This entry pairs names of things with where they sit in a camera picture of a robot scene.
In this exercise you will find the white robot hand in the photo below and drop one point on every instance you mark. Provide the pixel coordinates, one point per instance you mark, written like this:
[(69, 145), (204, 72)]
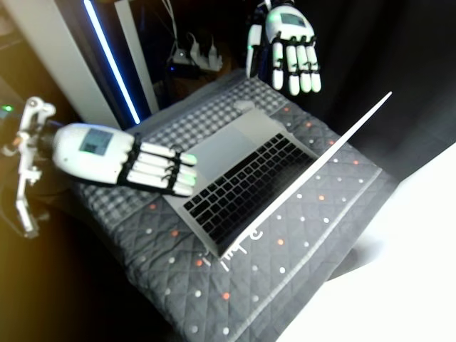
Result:
[(89, 156), (288, 25)]

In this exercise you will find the silver laptop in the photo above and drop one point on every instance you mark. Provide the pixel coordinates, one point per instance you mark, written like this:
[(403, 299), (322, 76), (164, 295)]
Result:
[(249, 178)]

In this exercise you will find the white power strip with plugs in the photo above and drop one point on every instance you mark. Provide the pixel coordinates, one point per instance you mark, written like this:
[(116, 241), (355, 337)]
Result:
[(206, 55)]

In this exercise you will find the blue light strip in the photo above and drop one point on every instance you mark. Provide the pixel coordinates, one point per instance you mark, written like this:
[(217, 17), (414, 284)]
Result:
[(112, 64)]

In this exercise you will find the white upright panel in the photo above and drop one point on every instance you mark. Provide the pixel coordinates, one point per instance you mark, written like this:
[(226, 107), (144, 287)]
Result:
[(137, 53)]

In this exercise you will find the grey quilted dotted quilt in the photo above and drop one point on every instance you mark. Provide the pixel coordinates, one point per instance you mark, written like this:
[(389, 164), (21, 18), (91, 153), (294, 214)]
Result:
[(285, 256)]

